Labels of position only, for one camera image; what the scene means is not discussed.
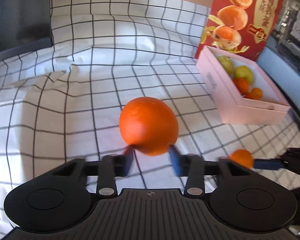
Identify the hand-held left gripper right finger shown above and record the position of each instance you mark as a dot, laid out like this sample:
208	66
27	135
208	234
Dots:
175	163

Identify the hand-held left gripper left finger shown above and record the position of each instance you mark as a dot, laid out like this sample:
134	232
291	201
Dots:
128	161

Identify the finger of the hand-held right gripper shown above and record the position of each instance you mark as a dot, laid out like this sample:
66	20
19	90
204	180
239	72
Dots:
268	164

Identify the large orange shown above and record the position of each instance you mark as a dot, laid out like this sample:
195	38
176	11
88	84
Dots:
148	126

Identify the pink gift box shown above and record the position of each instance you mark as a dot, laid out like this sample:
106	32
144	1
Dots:
240	113

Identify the small tangerine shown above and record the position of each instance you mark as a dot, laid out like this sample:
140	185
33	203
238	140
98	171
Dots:
257	92

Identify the green apple front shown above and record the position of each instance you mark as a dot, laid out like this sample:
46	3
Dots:
243	74

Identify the green apple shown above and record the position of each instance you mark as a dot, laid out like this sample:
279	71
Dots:
243	74
226	63

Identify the green apple back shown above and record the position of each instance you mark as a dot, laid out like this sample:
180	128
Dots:
226	63

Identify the white checked tablecloth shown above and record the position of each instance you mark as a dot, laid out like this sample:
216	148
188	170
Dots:
65	92

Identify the printed hardware box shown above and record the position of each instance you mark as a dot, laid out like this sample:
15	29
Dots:
290	42

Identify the red printed snack bag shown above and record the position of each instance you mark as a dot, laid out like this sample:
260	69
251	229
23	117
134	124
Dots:
255	17

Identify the black monitor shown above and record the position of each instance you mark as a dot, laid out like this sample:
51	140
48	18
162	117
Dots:
17	12

